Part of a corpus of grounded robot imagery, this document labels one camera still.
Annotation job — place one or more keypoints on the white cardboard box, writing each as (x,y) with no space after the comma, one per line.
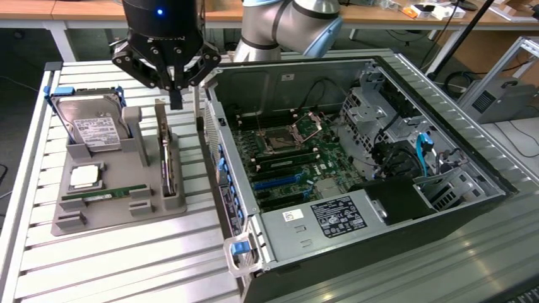
(445,13)

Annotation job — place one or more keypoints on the metal socket cover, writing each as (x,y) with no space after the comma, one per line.
(309,126)

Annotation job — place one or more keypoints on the black open PC case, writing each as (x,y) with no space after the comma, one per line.
(379,252)

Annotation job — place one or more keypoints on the grey power supply unit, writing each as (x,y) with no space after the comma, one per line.
(294,233)

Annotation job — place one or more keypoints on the green Dell motherboard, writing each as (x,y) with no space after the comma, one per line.
(343,165)

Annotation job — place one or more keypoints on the CPU socket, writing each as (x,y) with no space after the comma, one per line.
(277,139)

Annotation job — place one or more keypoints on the blue case latch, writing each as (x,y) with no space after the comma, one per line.
(240,247)

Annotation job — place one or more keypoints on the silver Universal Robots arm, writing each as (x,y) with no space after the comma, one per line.
(289,19)

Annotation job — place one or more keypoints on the blue disk caddy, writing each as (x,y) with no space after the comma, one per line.
(62,91)

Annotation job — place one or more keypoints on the black stand pole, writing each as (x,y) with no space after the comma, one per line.
(464,34)

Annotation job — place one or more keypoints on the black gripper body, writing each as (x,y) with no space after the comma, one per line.
(164,25)

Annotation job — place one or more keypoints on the green loose RAM stick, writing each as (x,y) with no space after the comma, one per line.
(117,191)

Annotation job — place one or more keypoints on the grey parts rack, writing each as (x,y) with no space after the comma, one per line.
(121,180)

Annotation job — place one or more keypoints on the grey computer tower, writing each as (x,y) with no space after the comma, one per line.
(500,101)

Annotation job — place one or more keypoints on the graphics card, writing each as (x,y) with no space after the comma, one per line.
(165,151)

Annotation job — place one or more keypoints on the black keyboard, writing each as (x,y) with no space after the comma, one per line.
(525,298)

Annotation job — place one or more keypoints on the blue expansion slot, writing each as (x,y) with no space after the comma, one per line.
(273,183)

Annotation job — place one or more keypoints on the black plastic shroud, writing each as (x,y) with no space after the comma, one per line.
(395,199)

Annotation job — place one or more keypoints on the metal disk bay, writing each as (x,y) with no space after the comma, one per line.
(361,110)

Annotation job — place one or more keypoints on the silver hard disk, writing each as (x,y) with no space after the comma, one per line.
(89,126)

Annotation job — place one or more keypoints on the installed RAM stick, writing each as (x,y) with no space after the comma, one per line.
(281,162)

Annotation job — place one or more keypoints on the aluminium profile frame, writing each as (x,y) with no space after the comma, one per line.
(511,55)

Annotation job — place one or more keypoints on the silver CPU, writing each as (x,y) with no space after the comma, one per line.
(84,175)

